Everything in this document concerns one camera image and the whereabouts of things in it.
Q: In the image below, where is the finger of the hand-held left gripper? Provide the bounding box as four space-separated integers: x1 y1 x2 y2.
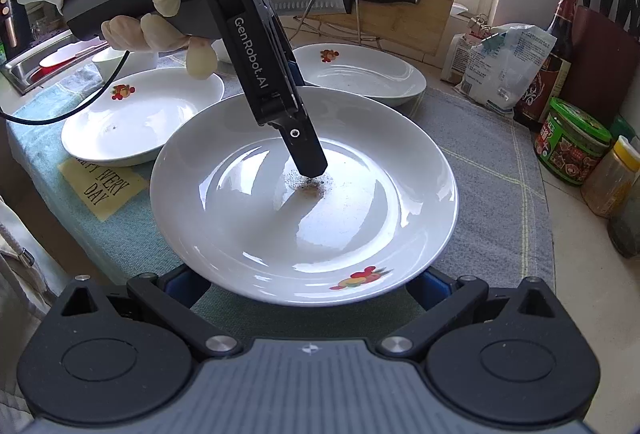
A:
270 113 329 178

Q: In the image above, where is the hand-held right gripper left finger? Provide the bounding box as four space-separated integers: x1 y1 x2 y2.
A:
60 263 241 361

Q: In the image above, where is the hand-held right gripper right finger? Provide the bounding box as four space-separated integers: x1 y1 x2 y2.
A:
376 267 557 361

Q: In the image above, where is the white fruit-print plate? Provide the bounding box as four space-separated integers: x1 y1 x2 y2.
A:
61 67 226 167
150 86 460 307
291 43 427 117

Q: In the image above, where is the grey checkered dish towel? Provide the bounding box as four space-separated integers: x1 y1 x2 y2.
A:
100 49 557 332

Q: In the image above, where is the white and red packet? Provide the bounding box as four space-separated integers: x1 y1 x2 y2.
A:
452 32 493 85

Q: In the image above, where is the red and white plastic basket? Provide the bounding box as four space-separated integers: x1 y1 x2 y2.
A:
37 47 81 76

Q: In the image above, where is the green-lidded sauce jar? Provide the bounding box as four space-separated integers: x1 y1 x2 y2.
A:
534 98 613 186

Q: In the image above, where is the yellow-lidded spice jar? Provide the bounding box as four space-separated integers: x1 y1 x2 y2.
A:
580 135 640 218

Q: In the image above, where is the metal binder clip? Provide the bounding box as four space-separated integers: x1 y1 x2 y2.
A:
469 13 493 38

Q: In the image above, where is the clear printed plastic bag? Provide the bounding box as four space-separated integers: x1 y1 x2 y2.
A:
455 23 557 117

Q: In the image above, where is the stainless steel sink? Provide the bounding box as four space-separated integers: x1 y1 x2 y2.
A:
0 27 108 96

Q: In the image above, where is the dark soy sauce bottle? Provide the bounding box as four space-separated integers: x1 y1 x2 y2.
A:
514 0 581 132

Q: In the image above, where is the green-capped bottle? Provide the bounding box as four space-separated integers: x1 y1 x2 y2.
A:
610 114 638 142

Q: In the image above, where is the dark red knife block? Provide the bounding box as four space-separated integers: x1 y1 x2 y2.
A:
570 6 640 127

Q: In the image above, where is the metal wire rack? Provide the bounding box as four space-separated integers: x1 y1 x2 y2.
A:
292 0 396 52

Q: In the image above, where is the black cable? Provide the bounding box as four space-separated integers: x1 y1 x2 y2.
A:
0 48 130 125

